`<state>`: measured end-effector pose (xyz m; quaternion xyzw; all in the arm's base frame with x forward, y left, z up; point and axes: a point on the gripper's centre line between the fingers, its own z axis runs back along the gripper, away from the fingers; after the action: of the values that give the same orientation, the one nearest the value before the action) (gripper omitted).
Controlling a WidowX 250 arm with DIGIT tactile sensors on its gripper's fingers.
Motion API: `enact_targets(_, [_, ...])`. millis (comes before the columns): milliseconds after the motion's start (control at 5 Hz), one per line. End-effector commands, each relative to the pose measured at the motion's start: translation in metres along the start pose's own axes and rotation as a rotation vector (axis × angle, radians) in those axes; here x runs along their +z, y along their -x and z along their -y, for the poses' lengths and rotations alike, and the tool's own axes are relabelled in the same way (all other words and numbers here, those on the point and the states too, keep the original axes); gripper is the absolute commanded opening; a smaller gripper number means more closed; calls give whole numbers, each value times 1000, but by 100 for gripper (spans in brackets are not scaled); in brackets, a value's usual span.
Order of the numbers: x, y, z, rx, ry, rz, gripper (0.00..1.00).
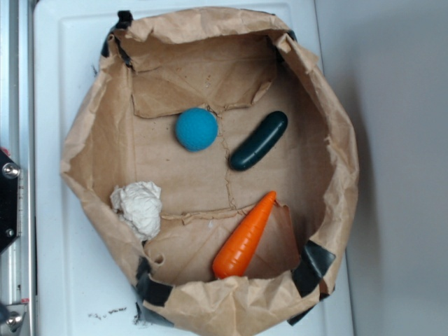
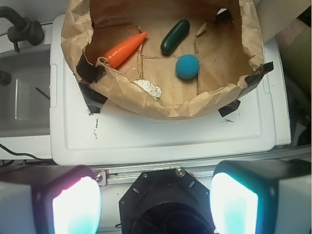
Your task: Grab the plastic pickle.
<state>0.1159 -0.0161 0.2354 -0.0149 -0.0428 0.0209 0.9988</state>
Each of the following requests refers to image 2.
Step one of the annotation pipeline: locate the black faucet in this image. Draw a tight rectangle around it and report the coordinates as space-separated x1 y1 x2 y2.
0 6 44 52

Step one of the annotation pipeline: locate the grey sink basin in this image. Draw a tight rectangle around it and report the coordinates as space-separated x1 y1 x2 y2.
0 44 50 137

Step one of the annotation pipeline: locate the aluminium rail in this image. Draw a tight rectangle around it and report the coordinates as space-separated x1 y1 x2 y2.
92 145 312 186

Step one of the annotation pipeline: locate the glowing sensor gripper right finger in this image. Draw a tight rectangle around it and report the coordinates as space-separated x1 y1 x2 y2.
210 159 312 234

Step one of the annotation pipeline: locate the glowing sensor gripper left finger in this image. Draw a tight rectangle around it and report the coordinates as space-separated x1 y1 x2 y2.
0 165 101 234

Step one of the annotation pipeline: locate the orange plastic carrot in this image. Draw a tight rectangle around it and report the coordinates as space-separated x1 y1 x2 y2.
103 31 148 68

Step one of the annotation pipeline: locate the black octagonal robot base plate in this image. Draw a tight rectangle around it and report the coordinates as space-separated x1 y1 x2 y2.
119 169 215 234

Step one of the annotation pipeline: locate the brown paper bag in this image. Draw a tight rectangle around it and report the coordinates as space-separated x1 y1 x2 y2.
61 0 265 120

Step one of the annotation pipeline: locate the blue knitted ball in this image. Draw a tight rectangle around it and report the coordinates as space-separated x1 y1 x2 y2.
175 54 200 79

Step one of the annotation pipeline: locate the crumpled white paper wad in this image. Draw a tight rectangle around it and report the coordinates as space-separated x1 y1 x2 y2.
134 79 162 99

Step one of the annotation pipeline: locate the dark green plastic pickle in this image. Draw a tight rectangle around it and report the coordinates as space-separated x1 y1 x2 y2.
160 19 190 55

